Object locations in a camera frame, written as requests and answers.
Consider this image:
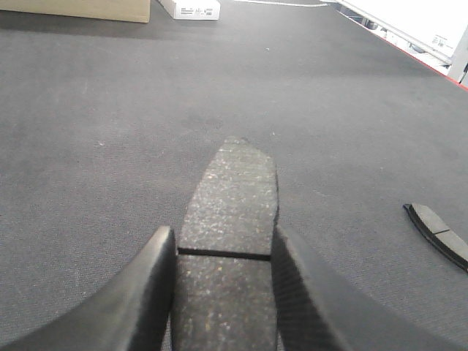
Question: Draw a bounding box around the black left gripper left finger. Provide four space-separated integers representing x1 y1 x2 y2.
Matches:
2 226 176 350

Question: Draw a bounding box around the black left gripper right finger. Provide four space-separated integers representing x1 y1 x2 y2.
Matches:
271 224 463 350

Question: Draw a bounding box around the grey brake pad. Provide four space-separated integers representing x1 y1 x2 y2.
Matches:
170 137 279 350
403 203 467 272

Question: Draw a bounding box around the cardboard box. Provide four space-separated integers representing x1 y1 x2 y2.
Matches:
1 0 151 23

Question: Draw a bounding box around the white flat box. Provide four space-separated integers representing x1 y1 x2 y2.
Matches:
159 0 221 20

